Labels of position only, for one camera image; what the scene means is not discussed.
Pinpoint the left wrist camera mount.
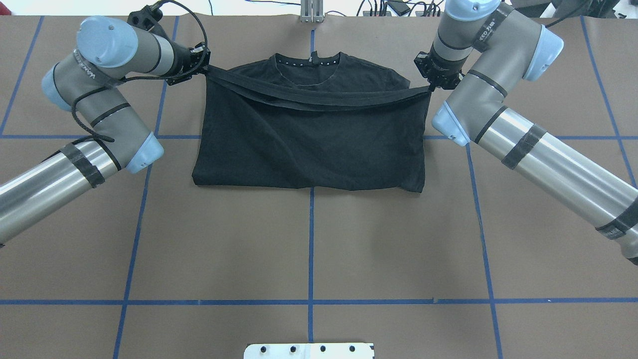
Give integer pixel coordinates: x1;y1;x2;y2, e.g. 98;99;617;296
126;2;166;37

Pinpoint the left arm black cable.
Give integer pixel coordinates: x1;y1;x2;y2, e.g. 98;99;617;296
72;0;209;143

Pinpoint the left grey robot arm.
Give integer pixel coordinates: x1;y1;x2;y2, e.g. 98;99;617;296
0;6;210;247

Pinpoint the aluminium frame post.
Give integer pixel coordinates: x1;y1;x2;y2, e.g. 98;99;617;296
300;0;325;23

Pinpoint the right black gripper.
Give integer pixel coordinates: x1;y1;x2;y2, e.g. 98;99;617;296
413;51;464;90

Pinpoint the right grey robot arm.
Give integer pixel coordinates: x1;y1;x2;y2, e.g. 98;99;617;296
415;0;638;264

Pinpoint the white mounting plate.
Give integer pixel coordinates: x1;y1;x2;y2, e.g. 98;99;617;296
243;343;375;359

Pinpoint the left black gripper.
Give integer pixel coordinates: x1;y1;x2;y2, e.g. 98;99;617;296
167;45;210;85

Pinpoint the black printed t-shirt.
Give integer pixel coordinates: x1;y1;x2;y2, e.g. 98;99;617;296
192;52;431;193

